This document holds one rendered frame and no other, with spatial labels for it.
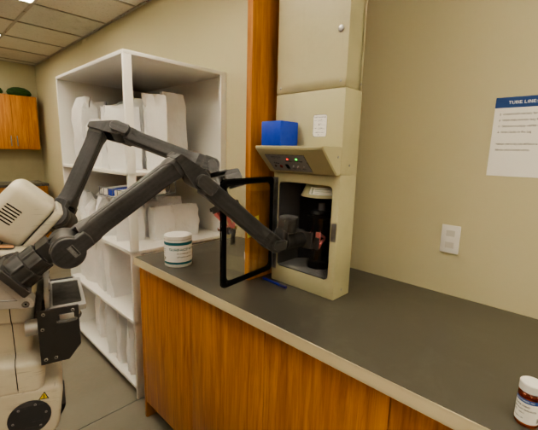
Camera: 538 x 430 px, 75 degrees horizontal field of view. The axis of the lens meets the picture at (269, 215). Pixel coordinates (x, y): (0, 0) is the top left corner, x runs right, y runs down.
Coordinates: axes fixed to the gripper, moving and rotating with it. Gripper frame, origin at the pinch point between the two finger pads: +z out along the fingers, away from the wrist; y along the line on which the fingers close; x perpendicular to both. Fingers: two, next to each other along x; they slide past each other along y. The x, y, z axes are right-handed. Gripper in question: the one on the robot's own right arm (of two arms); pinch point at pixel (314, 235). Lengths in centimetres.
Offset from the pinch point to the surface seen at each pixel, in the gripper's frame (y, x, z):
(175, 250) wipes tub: 57, 14, -29
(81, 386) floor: 136, 118, -45
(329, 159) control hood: -14.9, -30.9, -16.4
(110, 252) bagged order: 143, 35, -23
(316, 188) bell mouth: -3.0, -19.8, -5.4
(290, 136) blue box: 4.5, -38.8, -13.9
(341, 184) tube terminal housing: -15.1, -22.6, -7.7
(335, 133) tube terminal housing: -11.7, -40.3, -9.1
